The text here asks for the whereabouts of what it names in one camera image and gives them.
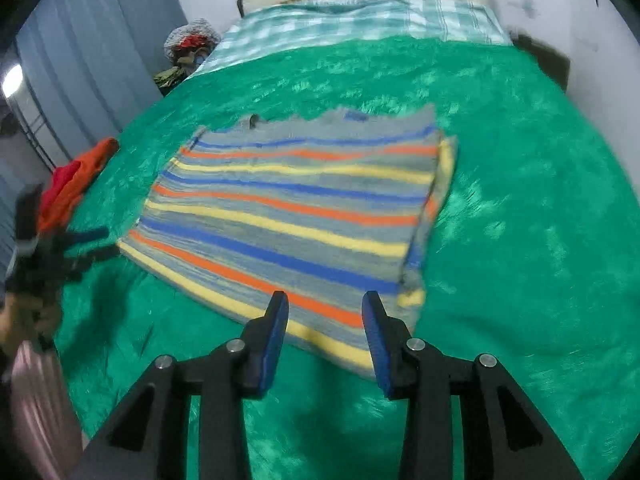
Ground clothes pile beside bed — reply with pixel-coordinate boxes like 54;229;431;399
153;18;220;96

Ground person left hand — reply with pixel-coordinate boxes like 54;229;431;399
1;292;63;358

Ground blue grey curtain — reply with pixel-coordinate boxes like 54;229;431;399
1;0;186;266

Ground green checkered blanket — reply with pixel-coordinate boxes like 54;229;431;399
194;0;511;76

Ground green velvet bedspread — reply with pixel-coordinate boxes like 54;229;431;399
52;34;640;480

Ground striped knit sweater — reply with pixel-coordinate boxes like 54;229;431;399
118;106;458;376

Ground window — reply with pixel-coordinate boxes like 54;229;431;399
1;58;58;174

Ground dark bedside table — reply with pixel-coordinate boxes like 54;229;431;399
509;30;570;91

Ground orange red folded clothes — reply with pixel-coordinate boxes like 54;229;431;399
37;138;119;233

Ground pink dotted pajama trousers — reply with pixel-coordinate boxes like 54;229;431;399
9;341;85;479

